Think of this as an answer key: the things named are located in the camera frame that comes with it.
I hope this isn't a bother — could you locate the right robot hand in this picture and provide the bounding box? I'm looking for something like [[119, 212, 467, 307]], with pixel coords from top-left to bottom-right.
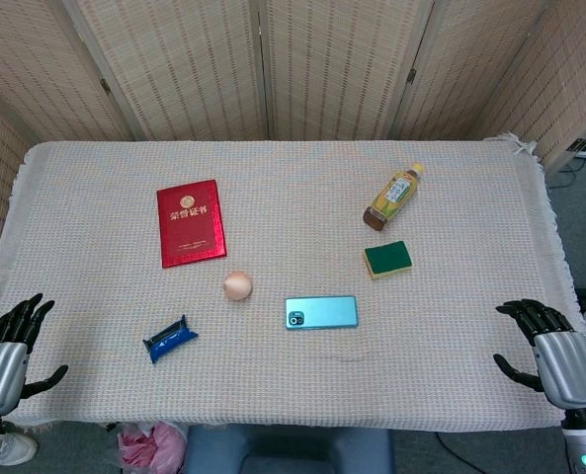
[[492, 298, 586, 411]]

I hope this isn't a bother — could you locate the smartphone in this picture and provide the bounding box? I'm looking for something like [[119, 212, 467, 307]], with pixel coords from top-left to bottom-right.
[[285, 294, 360, 332]]

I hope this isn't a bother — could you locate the blue snack packet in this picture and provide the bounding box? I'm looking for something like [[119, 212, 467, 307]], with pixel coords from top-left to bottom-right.
[[141, 314, 200, 364]]

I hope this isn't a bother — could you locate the pink plastic bag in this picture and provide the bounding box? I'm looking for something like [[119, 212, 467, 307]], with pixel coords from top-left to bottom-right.
[[118, 421, 189, 474]]

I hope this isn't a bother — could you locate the green yellow sponge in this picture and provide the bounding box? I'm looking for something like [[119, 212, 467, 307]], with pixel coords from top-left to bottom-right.
[[363, 240, 415, 281]]

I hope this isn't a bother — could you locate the red certificate book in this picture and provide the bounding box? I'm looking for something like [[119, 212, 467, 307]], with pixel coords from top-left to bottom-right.
[[155, 179, 228, 270]]

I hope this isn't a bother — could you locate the yellow tea bottle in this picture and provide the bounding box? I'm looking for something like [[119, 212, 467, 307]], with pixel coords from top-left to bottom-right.
[[362, 163, 425, 233]]

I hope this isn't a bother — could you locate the onion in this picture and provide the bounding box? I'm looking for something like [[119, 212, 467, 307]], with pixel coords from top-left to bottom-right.
[[222, 271, 253, 302]]

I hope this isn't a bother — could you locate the beige woven tablecloth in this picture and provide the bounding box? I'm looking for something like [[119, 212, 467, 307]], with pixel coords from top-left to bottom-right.
[[0, 131, 586, 432]]

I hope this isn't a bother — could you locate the blue chair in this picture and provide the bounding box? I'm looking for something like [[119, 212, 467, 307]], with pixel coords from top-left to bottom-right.
[[183, 423, 396, 474]]

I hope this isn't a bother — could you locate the woven folding screen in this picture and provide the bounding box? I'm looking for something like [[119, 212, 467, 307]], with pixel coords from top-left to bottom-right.
[[0, 0, 586, 243]]

